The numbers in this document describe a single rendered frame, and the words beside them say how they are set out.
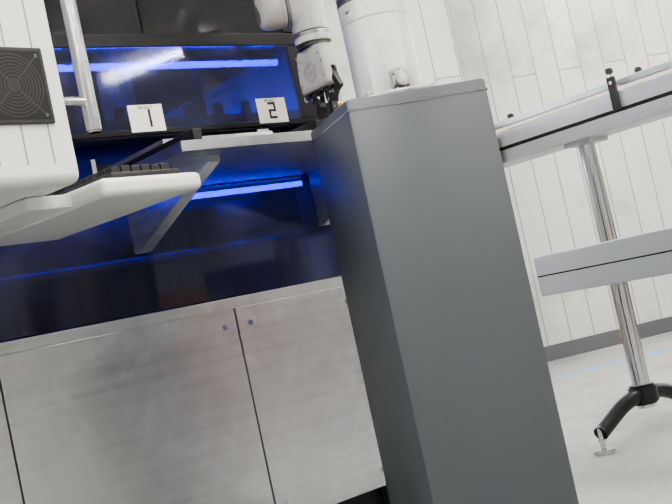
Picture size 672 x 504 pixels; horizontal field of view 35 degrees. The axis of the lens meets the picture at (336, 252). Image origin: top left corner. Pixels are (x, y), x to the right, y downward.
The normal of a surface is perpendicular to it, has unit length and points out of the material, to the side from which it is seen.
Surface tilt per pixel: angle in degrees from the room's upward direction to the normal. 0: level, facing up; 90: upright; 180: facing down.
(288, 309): 90
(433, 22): 90
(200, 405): 90
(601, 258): 90
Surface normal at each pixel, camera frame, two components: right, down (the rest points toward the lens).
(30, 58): 0.71, -0.18
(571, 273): -0.76, 0.14
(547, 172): 0.26, -0.10
